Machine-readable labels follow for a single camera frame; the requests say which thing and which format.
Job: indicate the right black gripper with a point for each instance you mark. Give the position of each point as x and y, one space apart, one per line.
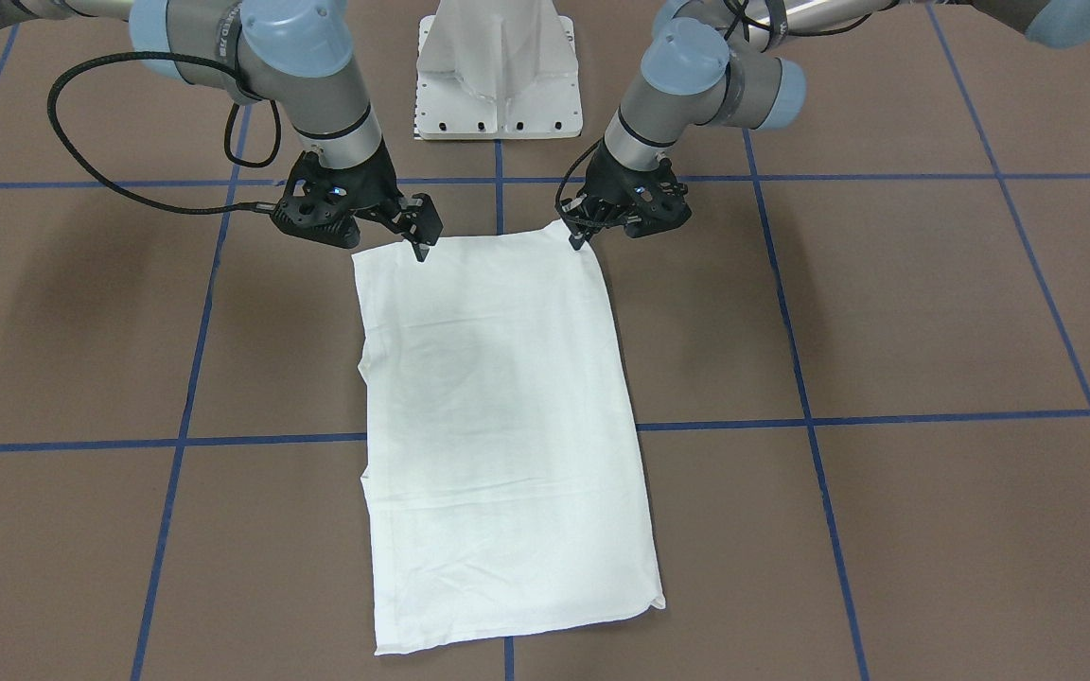
373 190

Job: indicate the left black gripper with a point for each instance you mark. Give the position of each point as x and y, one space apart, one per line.
608 183

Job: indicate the white long-sleeve printed shirt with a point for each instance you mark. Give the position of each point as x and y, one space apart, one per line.
504 481

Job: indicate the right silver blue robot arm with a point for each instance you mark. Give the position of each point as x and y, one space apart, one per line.
299 57

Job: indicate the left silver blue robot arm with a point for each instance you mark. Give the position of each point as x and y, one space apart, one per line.
929 140

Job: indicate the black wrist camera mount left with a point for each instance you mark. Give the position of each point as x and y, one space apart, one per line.
657 202

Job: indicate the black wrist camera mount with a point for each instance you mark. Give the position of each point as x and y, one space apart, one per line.
657 202
316 205

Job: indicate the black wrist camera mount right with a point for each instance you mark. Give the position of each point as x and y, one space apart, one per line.
316 205

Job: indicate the white camera mast base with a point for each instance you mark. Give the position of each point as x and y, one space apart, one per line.
497 71

